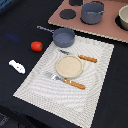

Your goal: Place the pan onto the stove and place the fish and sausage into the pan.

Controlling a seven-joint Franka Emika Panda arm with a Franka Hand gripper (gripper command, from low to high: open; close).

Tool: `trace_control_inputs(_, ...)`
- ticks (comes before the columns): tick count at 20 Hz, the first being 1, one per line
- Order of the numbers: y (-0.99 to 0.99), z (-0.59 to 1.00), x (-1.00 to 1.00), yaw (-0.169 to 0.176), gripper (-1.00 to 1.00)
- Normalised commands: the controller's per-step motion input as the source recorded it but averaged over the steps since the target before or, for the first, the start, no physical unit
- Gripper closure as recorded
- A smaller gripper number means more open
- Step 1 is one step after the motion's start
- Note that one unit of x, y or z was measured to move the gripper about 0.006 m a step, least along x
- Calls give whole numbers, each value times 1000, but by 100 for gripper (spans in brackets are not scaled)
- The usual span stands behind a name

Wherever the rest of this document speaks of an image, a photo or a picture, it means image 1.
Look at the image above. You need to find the red toy tomato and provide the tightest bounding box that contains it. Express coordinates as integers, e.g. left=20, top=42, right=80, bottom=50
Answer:
left=31, top=41, right=43, bottom=52

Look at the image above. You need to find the knife with wooden handle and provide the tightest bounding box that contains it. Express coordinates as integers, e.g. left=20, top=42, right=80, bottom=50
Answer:
left=58, top=49, right=98, bottom=63

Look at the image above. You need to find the round beige plate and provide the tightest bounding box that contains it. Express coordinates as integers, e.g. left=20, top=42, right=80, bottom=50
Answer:
left=56, top=55, right=83, bottom=78

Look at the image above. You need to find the black burner at top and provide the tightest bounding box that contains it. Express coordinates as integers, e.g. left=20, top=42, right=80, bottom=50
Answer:
left=69, top=0, right=84, bottom=6

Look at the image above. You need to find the small grey frying pan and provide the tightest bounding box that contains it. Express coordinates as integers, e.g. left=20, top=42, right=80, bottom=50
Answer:
left=38, top=26, right=75, bottom=48

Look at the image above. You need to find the brown stove board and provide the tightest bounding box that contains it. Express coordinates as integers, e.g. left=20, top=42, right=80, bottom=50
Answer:
left=48, top=0, right=128, bottom=43

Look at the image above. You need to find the fork with wooden handle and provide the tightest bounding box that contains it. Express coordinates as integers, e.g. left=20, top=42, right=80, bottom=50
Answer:
left=45, top=72, right=86, bottom=89

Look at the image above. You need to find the black round burner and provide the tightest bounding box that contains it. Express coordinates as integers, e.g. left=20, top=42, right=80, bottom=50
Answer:
left=60, top=9, right=76, bottom=20

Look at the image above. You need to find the grey pot with handles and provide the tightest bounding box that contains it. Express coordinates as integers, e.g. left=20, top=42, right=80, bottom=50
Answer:
left=81, top=1, right=104, bottom=25

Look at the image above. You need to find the woven beige placemat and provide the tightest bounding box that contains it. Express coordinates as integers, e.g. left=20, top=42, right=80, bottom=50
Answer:
left=13, top=36, right=114, bottom=128

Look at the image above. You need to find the white toy fish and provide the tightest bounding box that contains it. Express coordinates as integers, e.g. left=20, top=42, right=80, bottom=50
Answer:
left=9, top=60, right=26, bottom=74

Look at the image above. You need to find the beige bowl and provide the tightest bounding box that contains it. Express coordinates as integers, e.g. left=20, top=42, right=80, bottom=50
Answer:
left=119, top=5, right=128, bottom=30

